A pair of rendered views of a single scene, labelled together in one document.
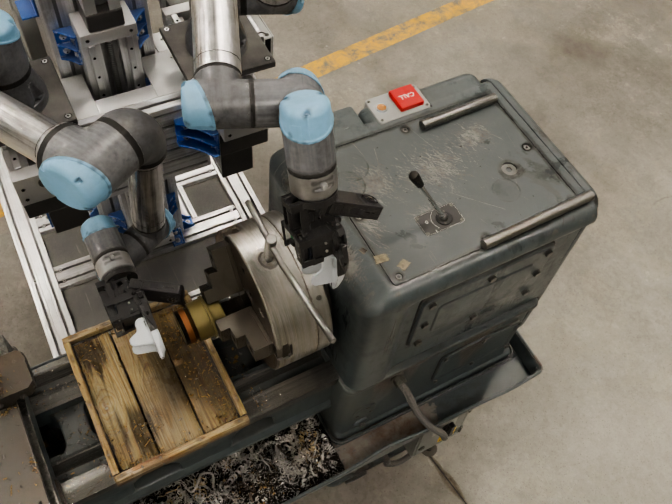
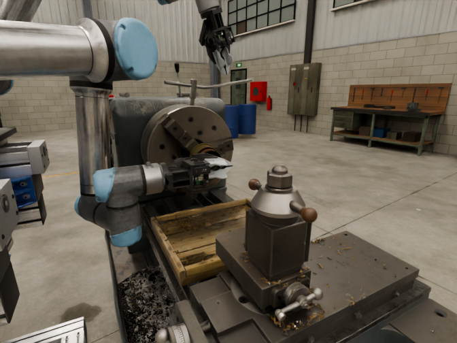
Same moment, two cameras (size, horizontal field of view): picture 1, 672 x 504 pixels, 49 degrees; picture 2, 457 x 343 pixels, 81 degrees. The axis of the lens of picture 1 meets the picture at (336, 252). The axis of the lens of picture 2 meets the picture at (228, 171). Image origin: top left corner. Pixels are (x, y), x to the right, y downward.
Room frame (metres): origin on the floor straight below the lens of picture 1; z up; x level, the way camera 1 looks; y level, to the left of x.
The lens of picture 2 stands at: (0.50, 1.06, 1.29)
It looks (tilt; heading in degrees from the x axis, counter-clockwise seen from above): 17 degrees down; 278
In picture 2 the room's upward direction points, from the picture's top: straight up
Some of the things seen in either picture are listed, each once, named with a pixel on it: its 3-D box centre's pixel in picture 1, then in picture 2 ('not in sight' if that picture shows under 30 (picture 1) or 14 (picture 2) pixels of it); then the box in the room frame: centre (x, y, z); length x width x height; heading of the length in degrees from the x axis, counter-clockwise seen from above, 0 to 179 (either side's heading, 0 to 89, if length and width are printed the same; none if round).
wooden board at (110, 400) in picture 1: (154, 381); (222, 231); (0.61, 0.36, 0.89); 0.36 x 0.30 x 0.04; 35
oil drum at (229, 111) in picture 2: not in sight; (228, 121); (1.56, -6.55, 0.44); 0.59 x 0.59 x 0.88
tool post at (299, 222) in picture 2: not in sight; (276, 234); (0.48, 0.68, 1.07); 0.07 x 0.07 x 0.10; 35
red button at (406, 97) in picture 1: (405, 98); not in sight; (1.22, -0.10, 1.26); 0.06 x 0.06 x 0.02; 35
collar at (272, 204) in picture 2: not in sight; (278, 197); (0.48, 0.69, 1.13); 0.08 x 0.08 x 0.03
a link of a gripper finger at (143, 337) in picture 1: (144, 338); (220, 163); (0.62, 0.35, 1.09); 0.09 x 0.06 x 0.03; 35
